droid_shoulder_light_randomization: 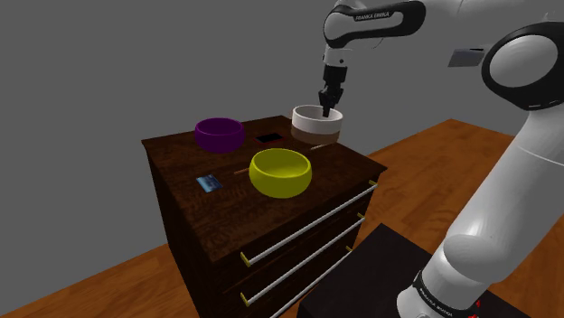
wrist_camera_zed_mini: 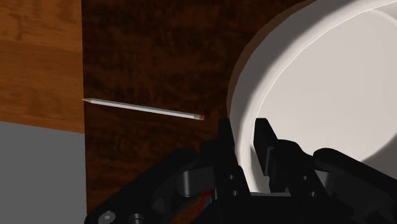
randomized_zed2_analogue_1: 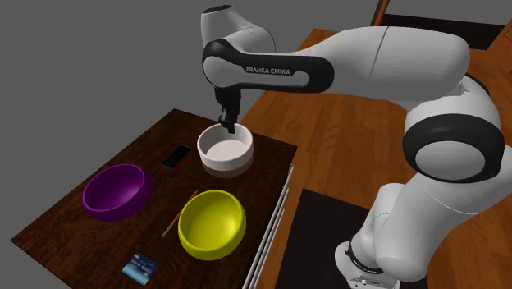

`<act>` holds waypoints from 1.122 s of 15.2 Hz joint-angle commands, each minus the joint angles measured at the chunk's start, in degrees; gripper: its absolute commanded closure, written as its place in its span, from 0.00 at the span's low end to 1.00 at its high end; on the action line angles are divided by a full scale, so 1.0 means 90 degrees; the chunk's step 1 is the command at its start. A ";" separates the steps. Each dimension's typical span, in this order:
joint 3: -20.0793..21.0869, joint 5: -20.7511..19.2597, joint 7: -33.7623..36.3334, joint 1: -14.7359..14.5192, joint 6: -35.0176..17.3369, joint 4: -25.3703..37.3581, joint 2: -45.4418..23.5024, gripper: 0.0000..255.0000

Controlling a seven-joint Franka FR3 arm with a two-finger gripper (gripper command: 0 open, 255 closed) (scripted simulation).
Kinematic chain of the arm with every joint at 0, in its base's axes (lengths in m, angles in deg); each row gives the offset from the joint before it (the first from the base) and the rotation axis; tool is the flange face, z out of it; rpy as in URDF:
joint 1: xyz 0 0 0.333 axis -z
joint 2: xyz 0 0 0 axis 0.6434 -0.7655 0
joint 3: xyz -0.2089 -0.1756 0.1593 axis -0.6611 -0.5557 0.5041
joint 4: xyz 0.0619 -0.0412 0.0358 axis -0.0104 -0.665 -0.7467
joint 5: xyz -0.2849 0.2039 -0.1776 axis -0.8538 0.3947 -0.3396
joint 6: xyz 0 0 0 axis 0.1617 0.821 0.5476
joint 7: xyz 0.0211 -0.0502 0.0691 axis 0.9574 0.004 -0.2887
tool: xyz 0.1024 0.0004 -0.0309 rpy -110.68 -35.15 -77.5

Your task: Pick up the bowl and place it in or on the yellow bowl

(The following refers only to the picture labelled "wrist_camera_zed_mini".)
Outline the dark wooden table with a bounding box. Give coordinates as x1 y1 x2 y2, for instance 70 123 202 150
81 0 314 224

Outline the white pencil with red eraser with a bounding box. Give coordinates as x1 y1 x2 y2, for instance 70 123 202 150
81 97 205 121

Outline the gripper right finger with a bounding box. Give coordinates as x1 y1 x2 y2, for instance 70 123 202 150
253 118 397 224

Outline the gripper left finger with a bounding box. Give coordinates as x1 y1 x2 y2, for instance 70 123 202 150
84 118 251 224

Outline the white bowl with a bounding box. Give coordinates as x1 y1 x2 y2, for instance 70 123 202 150
225 0 397 193

